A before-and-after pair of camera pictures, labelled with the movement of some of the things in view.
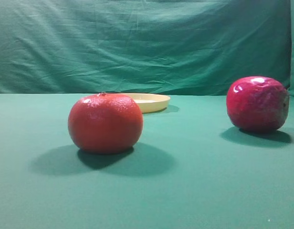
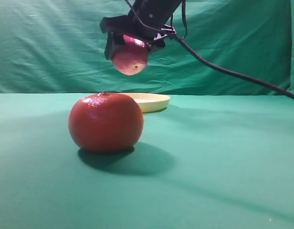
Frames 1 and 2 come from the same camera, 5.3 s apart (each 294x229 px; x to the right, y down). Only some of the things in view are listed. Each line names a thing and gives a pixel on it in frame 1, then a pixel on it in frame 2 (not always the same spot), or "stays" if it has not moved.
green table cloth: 192,167 stays
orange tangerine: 105,123 stays
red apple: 257,104 -> 131,58
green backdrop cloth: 188,47 stays
